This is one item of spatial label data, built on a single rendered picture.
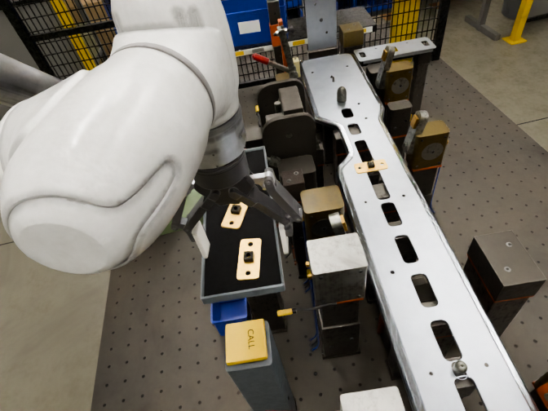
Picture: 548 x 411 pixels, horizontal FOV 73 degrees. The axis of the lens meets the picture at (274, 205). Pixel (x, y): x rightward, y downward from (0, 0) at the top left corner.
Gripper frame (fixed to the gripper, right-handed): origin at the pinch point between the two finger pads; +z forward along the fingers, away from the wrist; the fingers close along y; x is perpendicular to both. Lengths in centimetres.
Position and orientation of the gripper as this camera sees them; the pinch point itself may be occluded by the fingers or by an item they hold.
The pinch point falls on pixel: (245, 245)
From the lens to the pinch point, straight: 62.1
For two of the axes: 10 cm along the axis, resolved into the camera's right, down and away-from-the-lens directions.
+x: 0.3, -7.4, 6.8
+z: 1.4, 6.7, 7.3
